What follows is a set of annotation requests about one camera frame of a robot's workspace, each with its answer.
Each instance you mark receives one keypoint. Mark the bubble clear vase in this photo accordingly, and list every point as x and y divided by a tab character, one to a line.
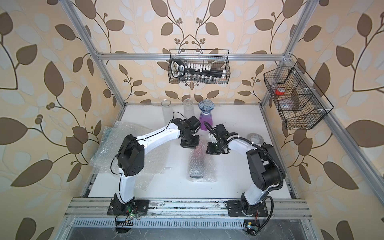
189	110

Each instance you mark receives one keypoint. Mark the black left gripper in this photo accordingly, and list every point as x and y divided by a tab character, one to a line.
194	145

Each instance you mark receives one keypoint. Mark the clear bubble wrap sheet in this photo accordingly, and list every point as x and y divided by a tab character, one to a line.
111	143
155	163

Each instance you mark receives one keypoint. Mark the aluminium front rail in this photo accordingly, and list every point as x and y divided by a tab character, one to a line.
279	209

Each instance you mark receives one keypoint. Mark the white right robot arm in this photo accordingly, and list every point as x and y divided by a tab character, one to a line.
265	168

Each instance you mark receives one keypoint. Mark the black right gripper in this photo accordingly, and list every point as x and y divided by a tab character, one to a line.
211	150

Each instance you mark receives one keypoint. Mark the red tape roll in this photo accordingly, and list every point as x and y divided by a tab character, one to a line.
279	91

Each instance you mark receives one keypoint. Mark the black back wire basket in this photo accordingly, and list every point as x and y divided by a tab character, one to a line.
217	57

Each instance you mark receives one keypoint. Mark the clear ribbed glass vase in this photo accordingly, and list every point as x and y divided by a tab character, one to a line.
167	110

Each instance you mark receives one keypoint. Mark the black side wire basket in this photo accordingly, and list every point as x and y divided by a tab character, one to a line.
304	103

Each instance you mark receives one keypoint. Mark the bubble purple vase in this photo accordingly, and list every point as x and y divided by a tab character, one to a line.
206	107

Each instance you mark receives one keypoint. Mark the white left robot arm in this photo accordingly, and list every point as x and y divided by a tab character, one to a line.
131	155

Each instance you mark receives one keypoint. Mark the black socket set tool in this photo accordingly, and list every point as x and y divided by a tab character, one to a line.
180	68

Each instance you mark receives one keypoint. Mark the bubble pink vase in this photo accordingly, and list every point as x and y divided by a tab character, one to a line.
201	167

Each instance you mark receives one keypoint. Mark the clear tape roll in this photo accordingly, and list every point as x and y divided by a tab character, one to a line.
256	139

